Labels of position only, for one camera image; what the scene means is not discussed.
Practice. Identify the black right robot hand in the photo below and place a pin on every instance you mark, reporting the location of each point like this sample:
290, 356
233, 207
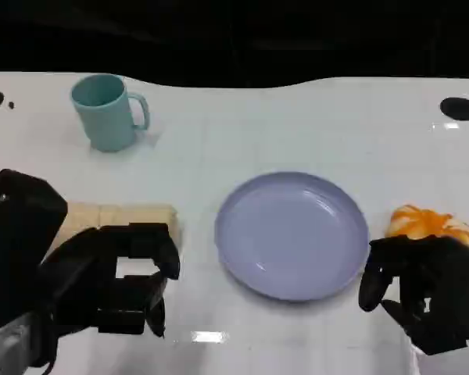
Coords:
445, 281

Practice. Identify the beige towel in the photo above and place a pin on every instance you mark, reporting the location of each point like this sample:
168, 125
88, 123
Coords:
101, 215

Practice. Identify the lilac plate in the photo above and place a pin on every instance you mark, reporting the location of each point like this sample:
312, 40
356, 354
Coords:
289, 234

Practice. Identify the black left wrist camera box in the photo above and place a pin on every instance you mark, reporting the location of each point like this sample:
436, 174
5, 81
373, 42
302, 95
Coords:
15, 234

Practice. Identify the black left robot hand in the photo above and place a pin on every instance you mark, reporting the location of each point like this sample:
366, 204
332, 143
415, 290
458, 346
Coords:
82, 273

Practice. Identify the pale green mug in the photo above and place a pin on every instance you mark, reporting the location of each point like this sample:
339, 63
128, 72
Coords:
107, 121

